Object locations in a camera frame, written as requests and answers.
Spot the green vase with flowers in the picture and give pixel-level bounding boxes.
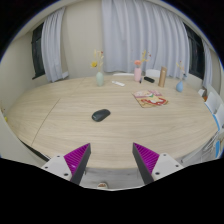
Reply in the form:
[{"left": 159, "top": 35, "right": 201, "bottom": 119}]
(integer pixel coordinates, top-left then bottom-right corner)
[{"left": 90, "top": 50, "right": 104, "bottom": 87}]

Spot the pink vase with flowers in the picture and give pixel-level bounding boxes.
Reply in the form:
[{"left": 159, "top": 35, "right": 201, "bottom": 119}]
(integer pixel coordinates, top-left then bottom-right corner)
[{"left": 134, "top": 50, "right": 151, "bottom": 82}]

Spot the blue vase with flowers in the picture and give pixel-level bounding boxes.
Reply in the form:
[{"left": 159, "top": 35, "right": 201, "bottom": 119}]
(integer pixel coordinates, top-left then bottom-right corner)
[{"left": 176, "top": 61, "right": 187, "bottom": 93}]

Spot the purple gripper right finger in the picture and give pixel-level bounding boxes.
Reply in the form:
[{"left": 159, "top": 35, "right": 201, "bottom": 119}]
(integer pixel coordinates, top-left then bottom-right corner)
[{"left": 132, "top": 143, "right": 183, "bottom": 185}]

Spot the dark window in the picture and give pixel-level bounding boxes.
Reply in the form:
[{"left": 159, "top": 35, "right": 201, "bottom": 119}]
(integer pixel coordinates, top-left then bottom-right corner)
[
  {"left": 185, "top": 25, "right": 205, "bottom": 79},
  {"left": 31, "top": 24, "right": 45, "bottom": 79}
]

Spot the white left curtain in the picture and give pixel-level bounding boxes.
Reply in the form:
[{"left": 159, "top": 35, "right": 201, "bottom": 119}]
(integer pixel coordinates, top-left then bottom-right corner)
[{"left": 41, "top": 7, "right": 65, "bottom": 82}]

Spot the dark left window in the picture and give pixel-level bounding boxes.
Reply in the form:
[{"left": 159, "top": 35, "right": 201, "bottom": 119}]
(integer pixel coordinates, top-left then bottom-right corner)
[{"left": 31, "top": 24, "right": 45, "bottom": 79}]

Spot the brown cylindrical bottle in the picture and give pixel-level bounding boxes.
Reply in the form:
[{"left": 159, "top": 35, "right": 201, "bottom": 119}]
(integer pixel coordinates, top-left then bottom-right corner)
[{"left": 158, "top": 66, "right": 167, "bottom": 87}]

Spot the white curtain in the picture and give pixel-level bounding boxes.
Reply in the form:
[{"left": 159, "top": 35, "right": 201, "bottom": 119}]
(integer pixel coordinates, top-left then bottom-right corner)
[
  {"left": 202, "top": 41, "right": 212, "bottom": 88},
  {"left": 41, "top": 7, "right": 65, "bottom": 82},
  {"left": 102, "top": 0, "right": 190, "bottom": 77}
]

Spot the dark right window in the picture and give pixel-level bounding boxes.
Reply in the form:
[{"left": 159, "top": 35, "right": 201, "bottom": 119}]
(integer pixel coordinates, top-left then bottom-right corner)
[{"left": 185, "top": 25, "right": 205, "bottom": 79}]

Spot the white chair right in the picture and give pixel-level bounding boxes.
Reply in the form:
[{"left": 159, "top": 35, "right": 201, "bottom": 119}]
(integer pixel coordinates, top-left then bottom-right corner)
[{"left": 198, "top": 87, "right": 224, "bottom": 159}]

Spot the white remote control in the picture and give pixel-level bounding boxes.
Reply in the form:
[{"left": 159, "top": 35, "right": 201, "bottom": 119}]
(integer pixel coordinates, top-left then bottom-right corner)
[{"left": 112, "top": 81, "right": 125, "bottom": 87}]

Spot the white centre curtain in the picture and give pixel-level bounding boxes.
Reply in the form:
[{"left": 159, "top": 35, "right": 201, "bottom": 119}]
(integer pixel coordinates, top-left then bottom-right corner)
[{"left": 102, "top": 0, "right": 190, "bottom": 77}]

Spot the black computer mouse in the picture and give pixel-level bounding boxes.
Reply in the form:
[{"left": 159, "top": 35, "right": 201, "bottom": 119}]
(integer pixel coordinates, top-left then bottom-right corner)
[{"left": 92, "top": 109, "right": 111, "bottom": 122}]

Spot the white right curtain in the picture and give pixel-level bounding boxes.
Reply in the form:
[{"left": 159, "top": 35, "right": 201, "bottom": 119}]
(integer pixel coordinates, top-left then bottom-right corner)
[{"left": 202, "top": 41, "right": 212, "bottom": 88}]

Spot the white chair behind table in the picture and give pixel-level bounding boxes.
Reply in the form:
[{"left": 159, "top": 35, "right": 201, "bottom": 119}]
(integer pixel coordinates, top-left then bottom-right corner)
[{"left": 145, "top": 69, "right": 160, "bottom": 77}]

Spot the colourful picture book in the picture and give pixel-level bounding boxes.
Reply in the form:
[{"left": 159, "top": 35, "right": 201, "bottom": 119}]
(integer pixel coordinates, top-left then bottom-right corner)
[{"left": 133, "top": 90, "right": 168, "bottom": 108}]

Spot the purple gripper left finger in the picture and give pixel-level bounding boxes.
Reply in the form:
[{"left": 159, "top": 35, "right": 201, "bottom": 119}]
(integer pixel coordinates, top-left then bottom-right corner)
[{"left": 42, "top": 144, "right": 91, "bottom": 185}]

